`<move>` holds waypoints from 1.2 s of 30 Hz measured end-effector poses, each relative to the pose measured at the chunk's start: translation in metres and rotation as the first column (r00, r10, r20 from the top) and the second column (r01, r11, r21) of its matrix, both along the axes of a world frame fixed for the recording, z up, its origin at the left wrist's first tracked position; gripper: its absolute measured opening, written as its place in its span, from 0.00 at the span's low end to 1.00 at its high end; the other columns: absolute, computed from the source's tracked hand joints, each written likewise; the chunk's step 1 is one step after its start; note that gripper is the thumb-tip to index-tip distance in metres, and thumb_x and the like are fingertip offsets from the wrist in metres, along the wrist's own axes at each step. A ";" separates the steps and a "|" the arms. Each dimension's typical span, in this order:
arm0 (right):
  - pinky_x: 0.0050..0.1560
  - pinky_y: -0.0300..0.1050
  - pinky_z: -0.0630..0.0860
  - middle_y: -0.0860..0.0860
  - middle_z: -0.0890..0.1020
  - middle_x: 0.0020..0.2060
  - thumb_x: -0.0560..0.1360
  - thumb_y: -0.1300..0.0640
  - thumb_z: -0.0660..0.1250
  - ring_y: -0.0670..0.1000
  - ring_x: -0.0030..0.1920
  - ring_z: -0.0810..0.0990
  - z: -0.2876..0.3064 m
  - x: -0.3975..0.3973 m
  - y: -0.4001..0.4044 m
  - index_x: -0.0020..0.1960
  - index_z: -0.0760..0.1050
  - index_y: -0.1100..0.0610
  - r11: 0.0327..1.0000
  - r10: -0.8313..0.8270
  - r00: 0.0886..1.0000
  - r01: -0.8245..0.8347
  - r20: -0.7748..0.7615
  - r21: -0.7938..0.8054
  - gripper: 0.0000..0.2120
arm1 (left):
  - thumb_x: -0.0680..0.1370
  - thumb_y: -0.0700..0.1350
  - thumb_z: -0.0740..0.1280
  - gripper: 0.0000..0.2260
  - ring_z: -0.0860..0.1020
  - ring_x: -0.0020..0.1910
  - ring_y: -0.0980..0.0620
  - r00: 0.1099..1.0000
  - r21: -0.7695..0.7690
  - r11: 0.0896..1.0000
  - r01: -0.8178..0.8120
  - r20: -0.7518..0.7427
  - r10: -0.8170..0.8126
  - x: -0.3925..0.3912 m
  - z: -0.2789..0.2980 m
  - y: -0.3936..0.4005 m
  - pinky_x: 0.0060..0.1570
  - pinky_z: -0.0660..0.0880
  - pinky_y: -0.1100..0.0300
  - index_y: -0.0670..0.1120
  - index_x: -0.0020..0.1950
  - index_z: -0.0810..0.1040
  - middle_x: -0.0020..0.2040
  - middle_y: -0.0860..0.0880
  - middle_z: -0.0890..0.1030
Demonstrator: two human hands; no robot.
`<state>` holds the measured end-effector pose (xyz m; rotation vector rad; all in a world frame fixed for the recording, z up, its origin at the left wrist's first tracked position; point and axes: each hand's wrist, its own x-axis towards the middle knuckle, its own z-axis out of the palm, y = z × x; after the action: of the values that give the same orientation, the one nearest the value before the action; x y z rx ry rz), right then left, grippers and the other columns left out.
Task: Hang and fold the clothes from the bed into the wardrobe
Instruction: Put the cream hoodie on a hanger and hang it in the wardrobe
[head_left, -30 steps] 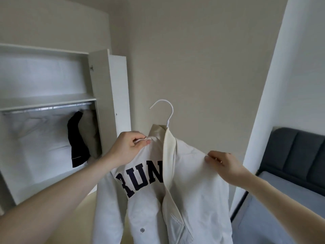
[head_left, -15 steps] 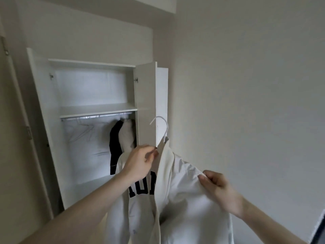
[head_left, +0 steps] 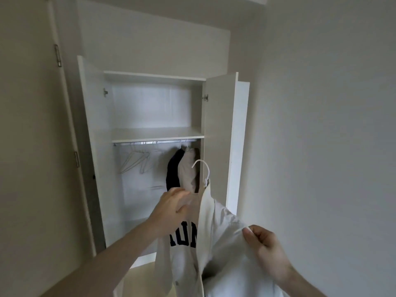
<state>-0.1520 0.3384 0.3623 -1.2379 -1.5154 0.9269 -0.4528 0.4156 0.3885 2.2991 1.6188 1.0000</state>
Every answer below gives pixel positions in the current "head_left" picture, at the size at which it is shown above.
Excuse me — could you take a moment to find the person's left hand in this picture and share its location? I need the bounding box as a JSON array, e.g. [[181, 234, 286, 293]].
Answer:
[[148, 187, 194, 242]]

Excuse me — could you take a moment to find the person's right hand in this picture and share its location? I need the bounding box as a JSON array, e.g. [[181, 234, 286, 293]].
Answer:
[[242, 225, 298, 285]]

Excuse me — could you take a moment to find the white jacket with dark lettering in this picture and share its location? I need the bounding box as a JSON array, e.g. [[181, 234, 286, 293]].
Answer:
[[154, 179, 291, 297]]

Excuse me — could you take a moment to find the person's left forearm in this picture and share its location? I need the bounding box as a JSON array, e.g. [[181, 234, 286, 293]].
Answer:
[[71, 218, 162, 297]]

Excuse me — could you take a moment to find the person's right forearm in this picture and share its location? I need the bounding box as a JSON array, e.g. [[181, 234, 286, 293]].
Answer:
[[278, 263, 329, 297]]

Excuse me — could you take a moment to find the dark hanging garment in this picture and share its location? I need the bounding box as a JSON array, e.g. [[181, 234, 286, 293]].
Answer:
[[166, 147, 186, 192]]

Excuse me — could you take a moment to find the light grey hanging garment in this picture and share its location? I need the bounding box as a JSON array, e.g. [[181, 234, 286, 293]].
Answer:
[[179, 146, 200, 194]]

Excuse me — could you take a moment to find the white plastic clothes hanger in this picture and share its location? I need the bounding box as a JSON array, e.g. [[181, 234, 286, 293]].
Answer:
[[191, 159, 211, 186]]

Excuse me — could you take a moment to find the white wardrobe shelf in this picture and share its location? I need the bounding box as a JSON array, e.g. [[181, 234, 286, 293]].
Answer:
[[111, 127, 205, 143]]

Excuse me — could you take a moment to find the plain white wardrobe door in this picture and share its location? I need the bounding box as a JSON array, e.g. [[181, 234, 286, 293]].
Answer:
[[202, 72, 239, 214]]

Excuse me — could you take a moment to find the white wardrobe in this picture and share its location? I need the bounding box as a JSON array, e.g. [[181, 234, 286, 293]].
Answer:
[[76, 55, 250, 270]]

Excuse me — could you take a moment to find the white wardrobe door with knob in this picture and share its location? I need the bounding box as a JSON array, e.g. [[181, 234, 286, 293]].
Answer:
[[76, 55, 108, 258]]

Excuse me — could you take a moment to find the thin wire clothes hanger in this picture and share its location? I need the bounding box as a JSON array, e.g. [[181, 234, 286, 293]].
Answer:
[[119, 145, 146, 175], [139, 147, 152, 174]]

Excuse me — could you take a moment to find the metal clothes rail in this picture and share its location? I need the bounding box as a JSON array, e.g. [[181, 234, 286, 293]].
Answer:
[[113, 139, 197, 147]]

